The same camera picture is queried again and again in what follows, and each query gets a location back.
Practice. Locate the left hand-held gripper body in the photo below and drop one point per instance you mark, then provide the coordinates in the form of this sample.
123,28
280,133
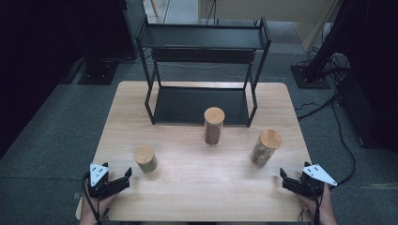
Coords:
98,175

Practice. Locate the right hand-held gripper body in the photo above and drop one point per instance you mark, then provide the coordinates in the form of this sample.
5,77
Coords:
317,173

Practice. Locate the short glass jar wooden lid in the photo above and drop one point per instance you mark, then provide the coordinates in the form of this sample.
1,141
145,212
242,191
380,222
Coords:
144,154

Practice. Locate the glass jar brown contents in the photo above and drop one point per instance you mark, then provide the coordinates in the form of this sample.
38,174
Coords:
269,139

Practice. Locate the tall glass jar red contents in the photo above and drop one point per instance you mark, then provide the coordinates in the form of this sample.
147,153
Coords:
214,116

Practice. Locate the black metal shelf rack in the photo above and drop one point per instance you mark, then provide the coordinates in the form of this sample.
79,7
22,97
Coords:
200,37

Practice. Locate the person's right hand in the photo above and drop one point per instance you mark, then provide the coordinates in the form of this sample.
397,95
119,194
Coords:
327,209

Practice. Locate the person's left hand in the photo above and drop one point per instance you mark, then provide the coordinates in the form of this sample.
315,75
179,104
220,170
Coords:
87,215

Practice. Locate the grey tape strip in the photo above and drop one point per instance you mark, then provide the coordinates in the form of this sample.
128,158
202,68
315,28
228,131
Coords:
76,196

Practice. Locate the black slanted stand pole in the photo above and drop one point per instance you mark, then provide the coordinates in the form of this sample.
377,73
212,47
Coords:
331,40

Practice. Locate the dark grey upright panel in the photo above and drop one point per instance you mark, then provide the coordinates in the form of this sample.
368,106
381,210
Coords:
134,18

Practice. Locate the beige wooden cabinet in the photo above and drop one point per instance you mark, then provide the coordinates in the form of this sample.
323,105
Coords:
266,9

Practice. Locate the black stand base plate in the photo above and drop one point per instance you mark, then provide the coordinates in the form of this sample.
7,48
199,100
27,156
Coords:
308,82
97,73

